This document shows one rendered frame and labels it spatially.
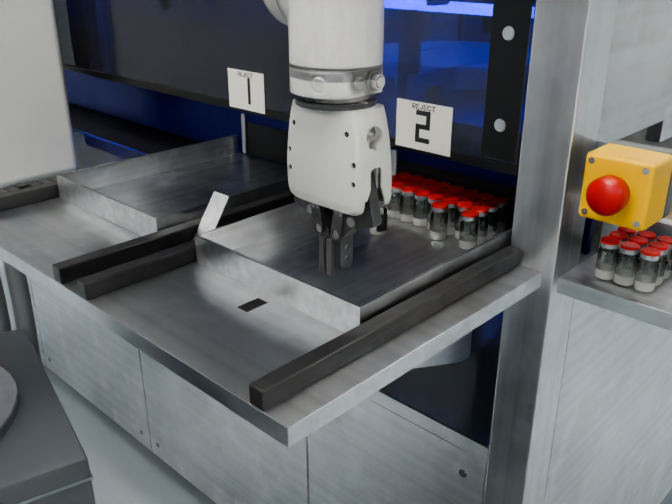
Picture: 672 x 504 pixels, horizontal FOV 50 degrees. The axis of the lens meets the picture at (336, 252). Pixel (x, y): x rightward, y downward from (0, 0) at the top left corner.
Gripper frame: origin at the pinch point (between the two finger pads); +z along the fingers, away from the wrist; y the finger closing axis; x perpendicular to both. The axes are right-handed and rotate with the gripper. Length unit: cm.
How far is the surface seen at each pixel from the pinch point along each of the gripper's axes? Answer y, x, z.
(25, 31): 89, -11, -13
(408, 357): -10.8, 1.6, 6.9
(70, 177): 54, 1, 4
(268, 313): 4.5, 5.3, 6.6
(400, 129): 10.7, -23.1, -6.6
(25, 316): 99, -6, 47
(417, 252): 2.8, -17.4, 6.4
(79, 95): 111, -31, 4
